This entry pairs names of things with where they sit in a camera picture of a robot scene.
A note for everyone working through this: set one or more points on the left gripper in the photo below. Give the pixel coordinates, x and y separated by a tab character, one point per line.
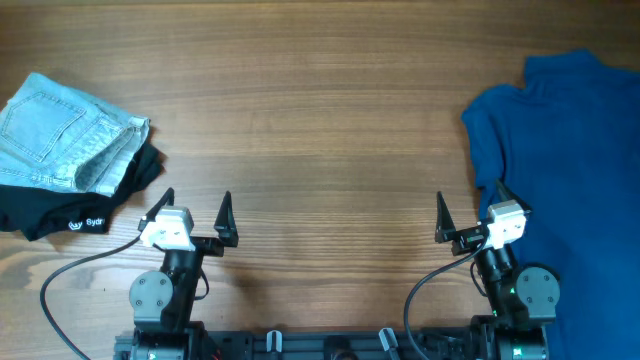
224	229

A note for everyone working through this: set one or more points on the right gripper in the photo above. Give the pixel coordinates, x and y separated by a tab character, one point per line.
466	238

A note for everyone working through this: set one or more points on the blue polo shirt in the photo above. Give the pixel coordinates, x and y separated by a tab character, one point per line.
567	143

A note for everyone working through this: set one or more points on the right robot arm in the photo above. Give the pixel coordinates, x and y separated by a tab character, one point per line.
522	297

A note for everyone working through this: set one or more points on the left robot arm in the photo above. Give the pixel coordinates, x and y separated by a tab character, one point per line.
163	300

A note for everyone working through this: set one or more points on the folded light blue jeans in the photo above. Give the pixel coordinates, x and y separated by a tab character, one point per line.
62	139

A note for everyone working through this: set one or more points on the folded black printed garment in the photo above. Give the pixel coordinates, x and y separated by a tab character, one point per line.
38	212

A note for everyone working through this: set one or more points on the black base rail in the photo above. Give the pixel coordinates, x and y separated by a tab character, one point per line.
434	343

